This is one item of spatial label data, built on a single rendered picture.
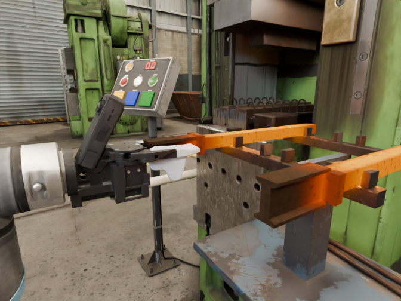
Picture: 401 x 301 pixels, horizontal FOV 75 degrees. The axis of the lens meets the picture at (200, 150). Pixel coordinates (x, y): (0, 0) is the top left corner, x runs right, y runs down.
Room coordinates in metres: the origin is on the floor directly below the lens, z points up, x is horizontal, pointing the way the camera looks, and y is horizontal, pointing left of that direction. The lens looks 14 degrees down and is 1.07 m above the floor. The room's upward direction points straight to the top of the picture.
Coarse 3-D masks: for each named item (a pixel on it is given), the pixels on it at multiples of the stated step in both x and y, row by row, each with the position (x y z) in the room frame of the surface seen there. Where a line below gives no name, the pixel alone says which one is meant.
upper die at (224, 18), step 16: (224, 0) 1.00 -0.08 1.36; (240, 0) 0.93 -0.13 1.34; (256, 0) 0.90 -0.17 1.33; (272, 0) 0.94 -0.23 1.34; (288, 0) 0.98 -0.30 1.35; (304, 0) 1.02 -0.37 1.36; (224, 16) 1.00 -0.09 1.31; (240, 16) 0.93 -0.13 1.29; (256, 16) 0.90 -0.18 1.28; (272, 16) 0.94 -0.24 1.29; (288, 16) 0.98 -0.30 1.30; (304, 16) 1.03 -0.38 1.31; (320, 16) 1.08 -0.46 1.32; (240, 32) 1.09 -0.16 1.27; (304, 32) 1.09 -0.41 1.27; (320, 32) 1.09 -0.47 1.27
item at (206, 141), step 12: (192, 132) 0.49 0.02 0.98; (228, 132) 0.52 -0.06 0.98; (240, 132) 0.52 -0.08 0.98; (252, 132) 0.52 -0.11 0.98; (264, 132) 0.54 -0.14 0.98; (276, 132) 0.56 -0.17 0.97; (288, 132) 0.58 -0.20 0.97; (300, 132) 0.60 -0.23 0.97; (312, 132) 0.62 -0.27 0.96; (156, 144) 0.42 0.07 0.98; (168, 144) 0.44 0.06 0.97; (180, 144) 0.45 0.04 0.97; (192, 144) 0.46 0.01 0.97; (204, 144) 0.45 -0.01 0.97; (216, 144) 0.48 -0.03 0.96; (228, 144) 0.49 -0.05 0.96
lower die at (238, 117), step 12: (216, 108) 1.06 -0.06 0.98; (228, 108) 0.97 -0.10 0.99; (240, 108) 0.92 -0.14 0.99; (252, 108) 0.92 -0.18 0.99; (276, 108) 0.97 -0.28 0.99; (288, 108) 1.00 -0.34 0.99; (300, 108) 1.04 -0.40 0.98; (312, 108) 1.08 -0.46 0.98; (216, 120) 1.04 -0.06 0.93; (228, 120) 0.97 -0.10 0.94; (240, 120) 0.91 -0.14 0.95; (300, 120) 1.04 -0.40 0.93
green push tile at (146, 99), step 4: (144, 92) 1.26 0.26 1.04; (148, 92) 1.25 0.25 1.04; (152, 92) 1.23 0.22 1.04; (144, 96) 1.25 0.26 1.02; (148, 96) 1.23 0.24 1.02; (152, 96) 1.22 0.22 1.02; (140, 100) 1.25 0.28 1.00; (144, 100) 1.23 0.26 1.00; (148, 100) 1.22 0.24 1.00; (152, 100) 1.22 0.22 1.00; (140, 104) 1.23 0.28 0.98; (144, 104) 1.22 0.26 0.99; (148, 104) 1.21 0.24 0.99
